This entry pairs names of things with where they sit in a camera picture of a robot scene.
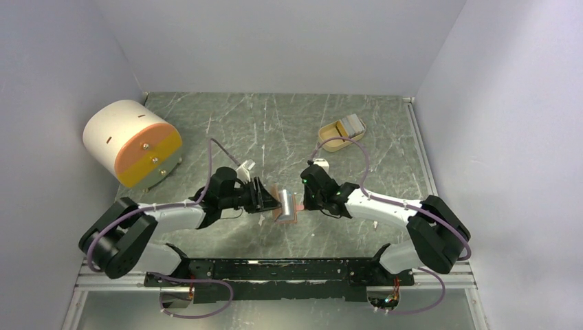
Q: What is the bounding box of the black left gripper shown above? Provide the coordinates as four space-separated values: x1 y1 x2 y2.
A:
220 176 282 214

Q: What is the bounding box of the tan leather card holder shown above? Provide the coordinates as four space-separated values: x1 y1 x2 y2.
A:
270 185 305 224

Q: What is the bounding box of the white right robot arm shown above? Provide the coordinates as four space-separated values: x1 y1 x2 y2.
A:
300 164 471 285

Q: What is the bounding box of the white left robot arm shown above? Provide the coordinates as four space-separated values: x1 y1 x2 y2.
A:
78 166 281 286

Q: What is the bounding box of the stack of credit cards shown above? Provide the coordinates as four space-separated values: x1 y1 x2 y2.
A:
336 113 366 138

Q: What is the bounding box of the beige oval tray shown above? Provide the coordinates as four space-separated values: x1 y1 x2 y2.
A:
318 120 366 153

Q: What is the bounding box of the white cylindrical drawer unit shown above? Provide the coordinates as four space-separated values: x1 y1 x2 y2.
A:
82 100 183 190

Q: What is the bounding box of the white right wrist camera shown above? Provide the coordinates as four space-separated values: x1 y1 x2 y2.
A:
313 158 330 173

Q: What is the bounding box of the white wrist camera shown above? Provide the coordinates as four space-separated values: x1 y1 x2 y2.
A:
236 159 256 183
313 158 330 173

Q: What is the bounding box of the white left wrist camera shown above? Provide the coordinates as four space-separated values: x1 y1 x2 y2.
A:
236 159 256 183

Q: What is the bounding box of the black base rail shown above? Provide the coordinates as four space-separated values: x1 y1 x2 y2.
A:
144 255 414 303

